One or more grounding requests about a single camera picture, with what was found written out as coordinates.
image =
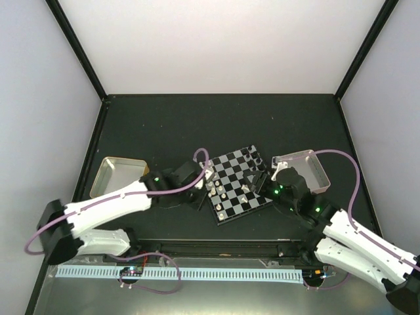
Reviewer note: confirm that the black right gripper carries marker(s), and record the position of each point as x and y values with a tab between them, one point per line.
260	180

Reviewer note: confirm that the white slotted cable duct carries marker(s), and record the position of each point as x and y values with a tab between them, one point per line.
184	273

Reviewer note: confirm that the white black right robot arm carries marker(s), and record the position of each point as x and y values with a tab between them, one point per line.
338	240

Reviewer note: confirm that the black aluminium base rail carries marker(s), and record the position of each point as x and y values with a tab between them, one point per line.
287	250

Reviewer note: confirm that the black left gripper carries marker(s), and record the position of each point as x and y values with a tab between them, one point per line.
197	203

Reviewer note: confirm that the black chess pieces group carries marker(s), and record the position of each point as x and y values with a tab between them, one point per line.
253	159

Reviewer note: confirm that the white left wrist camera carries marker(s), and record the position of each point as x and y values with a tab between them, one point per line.
207	177

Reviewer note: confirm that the controller circuit board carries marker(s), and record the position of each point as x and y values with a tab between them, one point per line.
135	271
318	273

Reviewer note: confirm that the pink metal tray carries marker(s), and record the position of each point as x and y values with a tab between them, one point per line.
308	165

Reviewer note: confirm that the black grey chess board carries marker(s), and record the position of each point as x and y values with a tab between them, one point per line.
226	189

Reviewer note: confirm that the right controller circuit board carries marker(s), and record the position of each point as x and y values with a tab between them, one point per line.
318	273

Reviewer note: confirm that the gold rimmed metal tin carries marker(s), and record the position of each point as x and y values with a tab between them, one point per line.
115	173

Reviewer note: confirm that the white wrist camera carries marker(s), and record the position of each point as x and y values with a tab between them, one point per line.
278	164
207	177

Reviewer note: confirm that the left controller circuit board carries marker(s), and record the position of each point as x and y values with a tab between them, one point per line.
135	271

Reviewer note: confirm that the pile of white chess pieces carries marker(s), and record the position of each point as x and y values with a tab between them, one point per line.
245	190

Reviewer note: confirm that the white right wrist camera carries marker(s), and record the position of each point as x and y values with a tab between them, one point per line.
278	164

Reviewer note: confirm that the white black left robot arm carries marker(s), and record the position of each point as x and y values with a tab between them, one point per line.
71	230

